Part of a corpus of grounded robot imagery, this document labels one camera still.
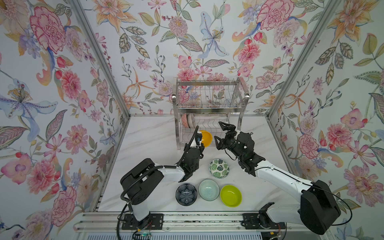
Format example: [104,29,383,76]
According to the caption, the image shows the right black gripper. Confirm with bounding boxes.
[215,122,246,163]

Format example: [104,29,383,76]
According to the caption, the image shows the yellow bowl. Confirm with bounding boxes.
[201,130,213,148]

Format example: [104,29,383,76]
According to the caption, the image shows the pink striped bowl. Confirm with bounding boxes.
[187,114,196,129]

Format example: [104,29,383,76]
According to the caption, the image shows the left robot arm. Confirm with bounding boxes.
[120,130,205,222]

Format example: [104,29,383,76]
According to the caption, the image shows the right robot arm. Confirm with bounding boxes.
[215,122,341,235]

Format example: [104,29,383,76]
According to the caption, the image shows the steel two-tier dish rack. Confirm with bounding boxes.
[171,78,251,150]

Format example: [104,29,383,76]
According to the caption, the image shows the green leaf pattern bowl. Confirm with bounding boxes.
[209,159,230,179]

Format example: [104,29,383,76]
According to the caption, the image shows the pale celadon bowl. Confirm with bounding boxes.
[199,179,220,202]

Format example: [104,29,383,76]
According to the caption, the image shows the dark blue flower bowl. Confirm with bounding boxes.
[175,184,198,207]

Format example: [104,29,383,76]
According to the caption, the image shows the lime green bowl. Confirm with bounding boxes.
[220,185,242,208]

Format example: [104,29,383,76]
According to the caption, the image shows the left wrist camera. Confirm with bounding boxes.
[194,133,203,146]

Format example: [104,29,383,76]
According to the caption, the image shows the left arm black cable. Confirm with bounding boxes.
[116,125,200,240]

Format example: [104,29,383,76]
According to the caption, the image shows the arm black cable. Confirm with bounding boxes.
[223,146,353,227]
[116,125,200,240]

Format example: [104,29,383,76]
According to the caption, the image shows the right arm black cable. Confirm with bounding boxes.
[223,146,353,227]

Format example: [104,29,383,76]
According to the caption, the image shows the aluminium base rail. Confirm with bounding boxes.
[73,210,331,233]

